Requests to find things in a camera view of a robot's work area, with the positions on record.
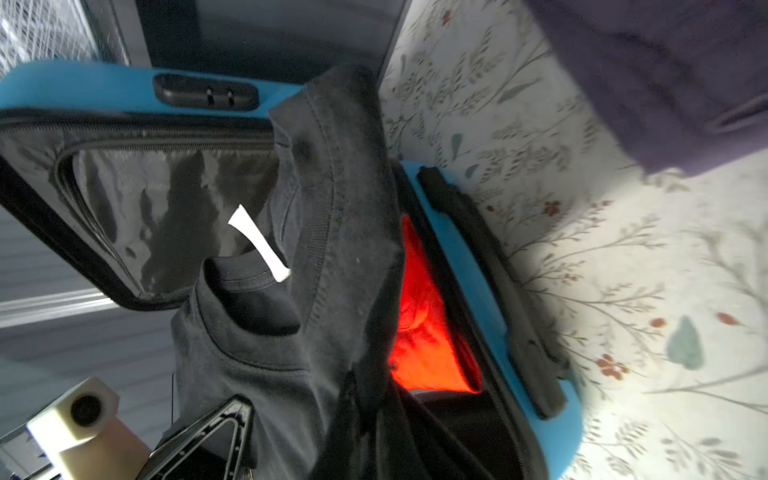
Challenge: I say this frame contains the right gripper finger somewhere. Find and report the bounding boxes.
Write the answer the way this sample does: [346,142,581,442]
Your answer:
[138,395,254,480]

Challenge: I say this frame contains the black t-shirt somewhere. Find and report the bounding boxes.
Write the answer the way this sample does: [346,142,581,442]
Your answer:
[170,64,499,480]

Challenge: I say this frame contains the red t-shirt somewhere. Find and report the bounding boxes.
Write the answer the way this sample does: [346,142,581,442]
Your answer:
[389,216,483,394]

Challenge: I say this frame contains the purple jeans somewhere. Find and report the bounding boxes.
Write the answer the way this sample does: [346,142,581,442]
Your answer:
[528,1,767,175]

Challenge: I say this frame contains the blue hard-shell suitcase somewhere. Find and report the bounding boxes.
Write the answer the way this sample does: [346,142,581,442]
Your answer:
[1,60,583,479]

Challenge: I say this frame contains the floral table cloth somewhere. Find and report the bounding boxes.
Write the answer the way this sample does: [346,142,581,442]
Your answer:
[380,1,767,479]

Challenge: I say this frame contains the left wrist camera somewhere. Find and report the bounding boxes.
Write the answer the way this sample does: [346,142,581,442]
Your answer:
[26,377,151,480]

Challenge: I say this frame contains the white wire mesh basket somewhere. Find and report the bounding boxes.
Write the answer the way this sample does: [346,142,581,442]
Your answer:
[1,0,101,76]

